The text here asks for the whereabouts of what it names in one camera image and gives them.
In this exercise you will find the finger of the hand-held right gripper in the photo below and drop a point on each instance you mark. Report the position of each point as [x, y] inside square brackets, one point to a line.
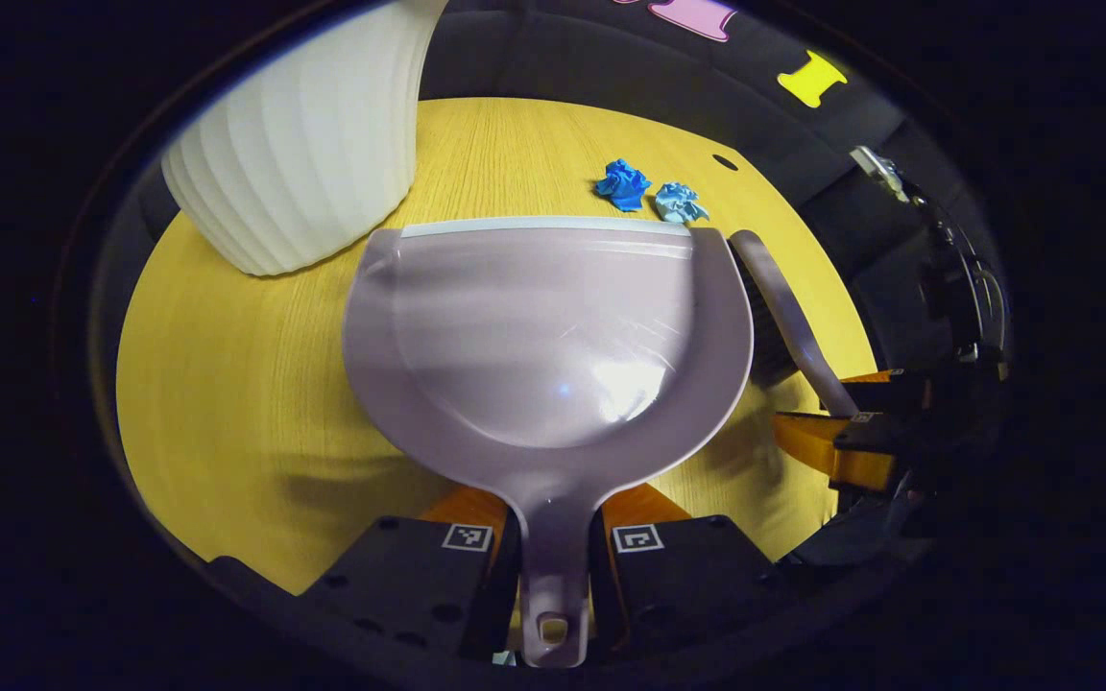
[841, 451]
[894, 393]

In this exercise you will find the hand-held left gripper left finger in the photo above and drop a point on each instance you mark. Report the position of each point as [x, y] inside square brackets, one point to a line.
[500, 576]

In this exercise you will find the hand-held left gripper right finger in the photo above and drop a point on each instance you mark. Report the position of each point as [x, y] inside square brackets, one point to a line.
[606, 585]

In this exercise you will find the light blue paper ball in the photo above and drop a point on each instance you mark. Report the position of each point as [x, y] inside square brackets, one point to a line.
[680, 203]

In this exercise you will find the dark blue paper ball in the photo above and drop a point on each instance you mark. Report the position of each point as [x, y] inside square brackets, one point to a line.
[623, 184]

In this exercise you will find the small mauve broom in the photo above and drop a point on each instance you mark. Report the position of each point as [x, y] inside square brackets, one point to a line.
[793, 317]

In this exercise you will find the white ribbed garbage bin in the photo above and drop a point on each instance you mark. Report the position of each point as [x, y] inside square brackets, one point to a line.
[303, 144]

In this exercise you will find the small mauve dustpan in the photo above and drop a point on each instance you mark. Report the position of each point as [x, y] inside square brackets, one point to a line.
[543, 336]

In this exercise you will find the wooden desktop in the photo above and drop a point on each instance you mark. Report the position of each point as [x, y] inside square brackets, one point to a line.
[255, 413]

